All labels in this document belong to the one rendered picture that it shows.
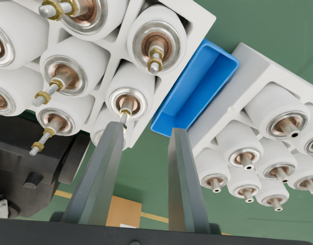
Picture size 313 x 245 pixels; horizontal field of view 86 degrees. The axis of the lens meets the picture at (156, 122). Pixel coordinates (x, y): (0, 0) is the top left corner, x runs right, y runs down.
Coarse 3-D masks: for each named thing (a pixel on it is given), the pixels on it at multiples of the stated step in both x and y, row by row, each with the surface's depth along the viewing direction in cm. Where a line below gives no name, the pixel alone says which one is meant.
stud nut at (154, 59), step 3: (153, 57) 20; (156, 57) 20; (150, 60) 19; (153, 60) 19; (156, 60) 19; (159, 60) 20; (147, 63) 20; (150, 63) 20; (159, 63) 20; (147, 66) 20; (159, 66) 20; (159, 69) 20
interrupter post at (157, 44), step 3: (153, 42) 25; (156, 42) 24; (159, 42) 25; (150, 45) 25; (153, 45) 23; (156, 45) 23; (159, 45) 23; (162, 45) 25; (150, 48) 23; (153, 48) 23; (159, 48) 23; (162, 48) 23; (162, 51) 23; (162, 54) 24
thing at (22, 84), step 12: (0, 72) 32; (12, 72) 34; (24, 72) 35; (36, 72) 38; (0, 84) 31; (12, 84) 32; (24, 84) 35; (36, 84) 37; (12, 96) 32; (24, 96) 34; (24, 108) 36
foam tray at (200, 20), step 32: (0, 0) 31; (32, 0) 28; (160, 0) 28; (192, 0) 28; (64, 32) 34; (128, 32) 31; (192, 32) 31; (32, 64) 35; (96, 96) 40; (160, 96) 39
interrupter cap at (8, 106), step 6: (0, 90) 31; (0, 96) 32; (6, 96) 32; (6, 102) 33; (12, 102) 33; (0, 108) 34; (6, 108) 34; (12, 108) 34; (0, 114) 35; (6, 114) 35
